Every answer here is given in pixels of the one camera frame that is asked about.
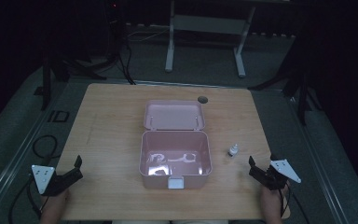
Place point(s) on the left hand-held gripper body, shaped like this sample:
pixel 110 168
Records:
pixel 45 179

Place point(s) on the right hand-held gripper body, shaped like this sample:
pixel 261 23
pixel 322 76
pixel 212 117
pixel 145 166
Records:
pixel 276 174

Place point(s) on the small white dropper bottle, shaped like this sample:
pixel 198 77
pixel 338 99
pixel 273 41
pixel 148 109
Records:
pixel 233 150

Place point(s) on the pink plastic box with lid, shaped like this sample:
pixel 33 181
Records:
pixel 175 146

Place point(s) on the person's left hand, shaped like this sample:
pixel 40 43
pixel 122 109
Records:
pixel 57 205

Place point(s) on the person's right hand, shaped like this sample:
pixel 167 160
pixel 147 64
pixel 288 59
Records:
pixel 272 203

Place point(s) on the black stand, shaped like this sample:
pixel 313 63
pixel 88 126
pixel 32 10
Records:
pixel 295 81
pixel 52 71

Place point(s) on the white metal stand frame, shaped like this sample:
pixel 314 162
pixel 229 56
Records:
pixel 205 28

